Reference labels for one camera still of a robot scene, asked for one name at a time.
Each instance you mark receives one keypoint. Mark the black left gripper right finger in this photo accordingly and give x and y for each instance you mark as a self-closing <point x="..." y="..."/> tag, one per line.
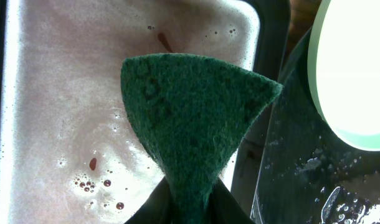
<point x="223" y="207"/>

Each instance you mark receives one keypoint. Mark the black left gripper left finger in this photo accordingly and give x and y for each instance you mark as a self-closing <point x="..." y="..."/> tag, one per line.
<point x="158" y="208"/>

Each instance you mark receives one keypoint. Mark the green and yellow scrub sponge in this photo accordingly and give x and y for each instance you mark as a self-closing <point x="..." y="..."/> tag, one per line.
<point x="190" y="113"/>

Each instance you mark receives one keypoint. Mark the round black serving tray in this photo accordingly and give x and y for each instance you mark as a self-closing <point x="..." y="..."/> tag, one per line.
<point x="307" y="174"/>

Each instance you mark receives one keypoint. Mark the metal tray of soapy water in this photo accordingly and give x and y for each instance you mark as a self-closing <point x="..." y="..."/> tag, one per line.
<point x="67" y="151"/>

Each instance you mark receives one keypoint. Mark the mint green plate with ketchup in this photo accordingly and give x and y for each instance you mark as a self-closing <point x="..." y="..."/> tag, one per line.
<point x="343" y="67"/>

